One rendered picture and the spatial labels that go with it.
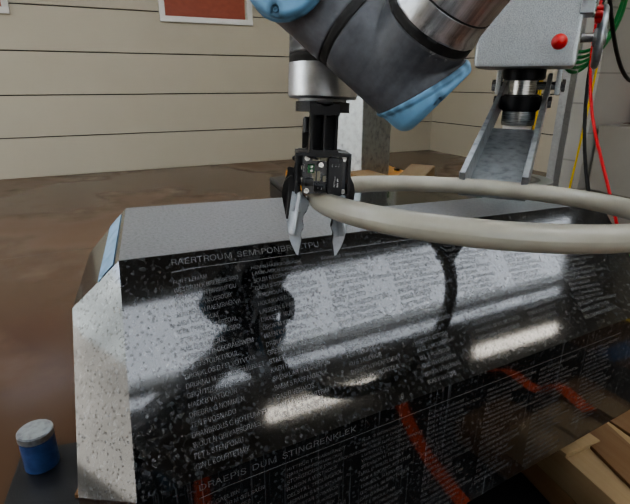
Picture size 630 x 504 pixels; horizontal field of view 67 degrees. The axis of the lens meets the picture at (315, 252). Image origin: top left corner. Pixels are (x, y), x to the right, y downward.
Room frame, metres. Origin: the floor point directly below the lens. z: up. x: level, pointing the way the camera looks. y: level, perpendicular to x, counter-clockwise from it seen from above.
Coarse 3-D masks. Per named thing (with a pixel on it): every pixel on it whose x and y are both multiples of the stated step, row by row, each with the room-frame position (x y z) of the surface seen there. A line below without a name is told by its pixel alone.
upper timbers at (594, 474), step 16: (544, 464) 1.05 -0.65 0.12; (560, 464) 1.01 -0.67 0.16; (576, 464) 0.97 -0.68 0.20; (592, 464) 0.97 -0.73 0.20; (560, 480) 1.00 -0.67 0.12; (576, 480) 0.96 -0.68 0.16; (592, 480) 0.92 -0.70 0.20; (608, 480) 0.92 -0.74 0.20; (576, 496) 0.95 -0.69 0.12; (592, 496) 0.91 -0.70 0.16; (608, 496) 0.87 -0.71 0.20; (624, 496) 0.87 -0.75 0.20
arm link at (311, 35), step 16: (256, 0) 0.49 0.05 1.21; (272, 0) 0.49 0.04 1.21; (288, 0) 0.48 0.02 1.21; (304, 0) 0.48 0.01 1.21; (320, 0) 0.49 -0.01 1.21; (336, 0) 0.48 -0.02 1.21; (272, 16) 0.49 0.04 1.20; (288, 16) 0.49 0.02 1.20; (304, 16) 0.49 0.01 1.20; (320, 16) 0.49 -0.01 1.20; (336, 16) 0.48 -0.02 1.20; (288, 32) 0.53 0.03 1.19; (304, 32) 0.50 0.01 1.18; (320, 32) 0.49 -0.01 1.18; (320, 48) 0.50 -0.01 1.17
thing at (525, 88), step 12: (516, 84) 1.24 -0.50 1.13; (528, 84) 1.22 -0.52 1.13; (504, 96) 1.25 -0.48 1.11; (516, 96) 1.22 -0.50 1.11; (528, 96) 1.21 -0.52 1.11; (540, 96) 1.23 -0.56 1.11; (504, 108) 1.24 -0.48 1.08; (516, 108) 1.22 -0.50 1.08; (528, 108) 1.21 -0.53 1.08; (504, 120) 1.25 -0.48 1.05; (516, 120) 1.22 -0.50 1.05; (528, 120) 1.22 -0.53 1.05
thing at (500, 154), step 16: (496, 96) 1.33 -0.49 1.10; (544, 96) 1.25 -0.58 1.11; (496, 112) 1.24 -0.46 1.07; (544, 112) 1.17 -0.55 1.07; (496, 128) 1.20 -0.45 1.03; (480, 144) 1.03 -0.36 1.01; (496, 144) 1.10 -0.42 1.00; (512, 144) 1.09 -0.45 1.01; (528, 144) 1.08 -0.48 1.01; (480, 160) 1.03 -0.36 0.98; (496, 160) 1.02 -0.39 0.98; (512, 160) 1.01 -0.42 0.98; (528, 160) 0.90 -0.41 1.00; (464, 176) 0.89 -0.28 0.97; (480, 176) 0.96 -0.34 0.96; (496, 176) 0.95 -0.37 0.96; (512, 176) 0.94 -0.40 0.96; (528, 176) 0.84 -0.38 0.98
